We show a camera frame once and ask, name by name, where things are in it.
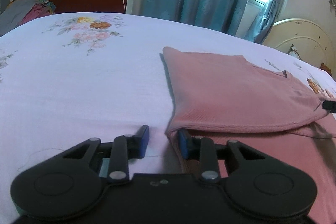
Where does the wall sconce lamp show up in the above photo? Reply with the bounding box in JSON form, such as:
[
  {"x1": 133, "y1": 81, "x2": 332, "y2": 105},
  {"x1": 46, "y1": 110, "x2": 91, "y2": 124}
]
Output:
[{"x1": 329, "y1": 0, "x2": 336, "y2": 8}]

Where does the white floral bed sheet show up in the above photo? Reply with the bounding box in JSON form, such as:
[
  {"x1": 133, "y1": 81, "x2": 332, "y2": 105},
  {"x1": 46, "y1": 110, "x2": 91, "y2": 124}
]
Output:
[{"x1": 1, "y1": 13, "x2": 335, "y2": 223}]

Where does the pink long-sleeve shirt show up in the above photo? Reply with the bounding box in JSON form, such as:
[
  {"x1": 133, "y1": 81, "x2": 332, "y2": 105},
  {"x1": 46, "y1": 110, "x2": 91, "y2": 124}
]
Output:
[{"x1": 163, "y1": 47, "x2": 335, "y2": 223}]

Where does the pile of clothes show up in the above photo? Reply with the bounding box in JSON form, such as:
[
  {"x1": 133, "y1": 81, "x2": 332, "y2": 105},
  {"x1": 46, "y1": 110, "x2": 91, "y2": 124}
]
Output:
[{"x1": 1, "y1": 0, "x2": 56, "y2": 36}]

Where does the orange patterned pillow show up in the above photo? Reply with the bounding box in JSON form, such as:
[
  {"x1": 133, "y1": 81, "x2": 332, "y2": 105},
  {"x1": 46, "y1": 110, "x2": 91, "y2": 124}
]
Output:
[{"x1": 319, "y1": 63, "x2": 332, "y2": 76}]

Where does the cream round headboard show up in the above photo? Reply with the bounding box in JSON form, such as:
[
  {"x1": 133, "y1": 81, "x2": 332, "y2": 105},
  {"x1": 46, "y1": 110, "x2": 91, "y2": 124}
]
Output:
[{"x1": 263, "y1": 18, "x2": 335, "y2": 69}]

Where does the patterned cushion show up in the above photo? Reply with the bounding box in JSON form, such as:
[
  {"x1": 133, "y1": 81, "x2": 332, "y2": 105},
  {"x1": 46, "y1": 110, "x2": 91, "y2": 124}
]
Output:
[{"x1": 288, "y1": 44, "x2": 301, "y2": 60}]

